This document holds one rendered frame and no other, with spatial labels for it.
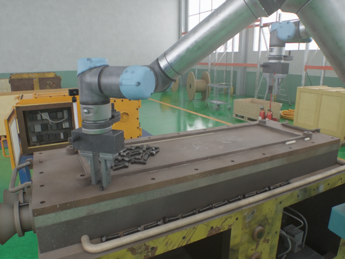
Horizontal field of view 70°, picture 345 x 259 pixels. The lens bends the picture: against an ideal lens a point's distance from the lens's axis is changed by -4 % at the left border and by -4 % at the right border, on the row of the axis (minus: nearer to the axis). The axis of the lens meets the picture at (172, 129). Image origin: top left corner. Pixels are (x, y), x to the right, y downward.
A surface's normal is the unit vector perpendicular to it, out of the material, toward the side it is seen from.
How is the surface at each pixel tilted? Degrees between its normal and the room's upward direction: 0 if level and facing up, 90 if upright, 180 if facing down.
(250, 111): 90
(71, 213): 90
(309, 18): 118
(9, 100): 90
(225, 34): 126
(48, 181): 0
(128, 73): 55
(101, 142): 90
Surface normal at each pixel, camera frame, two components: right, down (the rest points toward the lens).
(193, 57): 0.07, 0.78
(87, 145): -0.30, 0.25
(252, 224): 0.46, 0.23
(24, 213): 0.30, -0.58
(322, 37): -0.83, 0.53
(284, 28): -0.69, 0.18
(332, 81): -0.88, 0.12
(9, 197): 0.64, -0.71
